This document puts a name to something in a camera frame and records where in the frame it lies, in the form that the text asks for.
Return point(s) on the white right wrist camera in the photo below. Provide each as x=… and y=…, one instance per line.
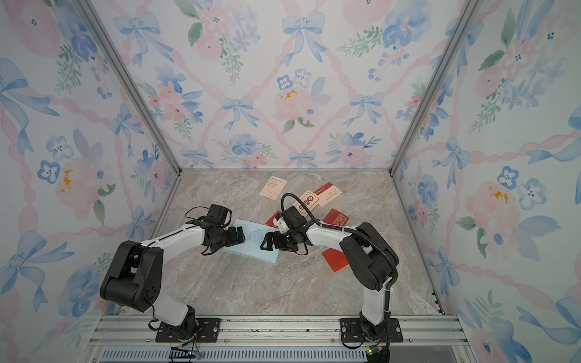
x=282, y=225

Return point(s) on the red card gold text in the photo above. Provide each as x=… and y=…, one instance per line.
x=335, y=259

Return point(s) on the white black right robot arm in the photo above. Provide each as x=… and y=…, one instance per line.
x=372, y=261

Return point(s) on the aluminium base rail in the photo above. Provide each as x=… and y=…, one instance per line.
x=281, y=339

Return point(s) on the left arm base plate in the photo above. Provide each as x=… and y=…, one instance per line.
x=202, y=330

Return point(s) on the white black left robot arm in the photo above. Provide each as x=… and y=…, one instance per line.
x=135, y=275

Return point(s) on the red card white text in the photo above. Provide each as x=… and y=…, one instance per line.
x=335, y=217

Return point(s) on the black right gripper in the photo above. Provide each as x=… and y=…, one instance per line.
x=269, y=237

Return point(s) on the red and cream card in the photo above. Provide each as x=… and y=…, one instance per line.
x=327, y=193

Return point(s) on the cream card red circles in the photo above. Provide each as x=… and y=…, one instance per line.
x=310, y=199

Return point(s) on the aluminium corner post right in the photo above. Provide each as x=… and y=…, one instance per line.
x=461, y=29

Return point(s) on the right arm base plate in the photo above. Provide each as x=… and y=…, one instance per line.
x=358, y=330

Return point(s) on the pink good luck card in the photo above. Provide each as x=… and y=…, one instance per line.
x=273, y=188

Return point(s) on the red money card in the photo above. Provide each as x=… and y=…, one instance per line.
x=272, y=222

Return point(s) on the aluminium corner post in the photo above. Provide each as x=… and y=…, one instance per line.
x=96, y=27
x=461, y=29

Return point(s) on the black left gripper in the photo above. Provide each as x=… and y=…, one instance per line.
x=234, y=240

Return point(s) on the aluminium corner post left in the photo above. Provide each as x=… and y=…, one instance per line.
x=96, y=27

